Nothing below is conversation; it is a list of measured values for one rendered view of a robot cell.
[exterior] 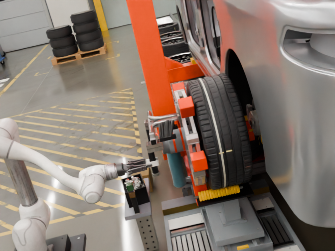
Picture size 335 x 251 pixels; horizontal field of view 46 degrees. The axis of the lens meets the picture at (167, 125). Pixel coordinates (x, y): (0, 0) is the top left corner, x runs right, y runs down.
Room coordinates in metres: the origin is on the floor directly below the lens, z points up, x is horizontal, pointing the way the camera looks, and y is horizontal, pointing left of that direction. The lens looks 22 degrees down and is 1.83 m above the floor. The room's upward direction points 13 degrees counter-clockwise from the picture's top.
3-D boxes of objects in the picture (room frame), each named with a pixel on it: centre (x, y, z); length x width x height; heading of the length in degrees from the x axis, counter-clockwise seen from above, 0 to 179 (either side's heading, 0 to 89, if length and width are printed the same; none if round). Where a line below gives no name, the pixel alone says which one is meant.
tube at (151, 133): (2.05, 0.01, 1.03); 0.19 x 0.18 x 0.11; 90
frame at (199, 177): (2.15, -0.11, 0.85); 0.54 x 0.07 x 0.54; 0
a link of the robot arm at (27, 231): (1.98, 0.94, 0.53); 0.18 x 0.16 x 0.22; 179
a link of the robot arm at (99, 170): (1.97, 0.47, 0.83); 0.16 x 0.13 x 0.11; 90
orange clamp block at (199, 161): (1.84, -0.12, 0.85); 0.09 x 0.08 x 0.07; 0
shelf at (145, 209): (2.30, 0.30, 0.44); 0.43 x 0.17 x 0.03; 0
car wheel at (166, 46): (7.20, -0.46, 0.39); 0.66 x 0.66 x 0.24
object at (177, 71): (4.59, -0.34, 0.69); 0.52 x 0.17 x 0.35; 90
